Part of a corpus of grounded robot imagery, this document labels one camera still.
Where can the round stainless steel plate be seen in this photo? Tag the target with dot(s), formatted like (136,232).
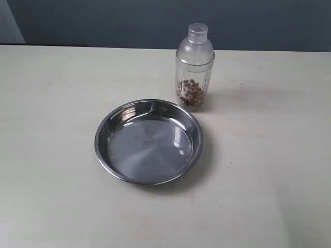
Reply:
(148,142)

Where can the clear plastic shaker bottle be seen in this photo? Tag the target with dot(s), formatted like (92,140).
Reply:
(194,59)

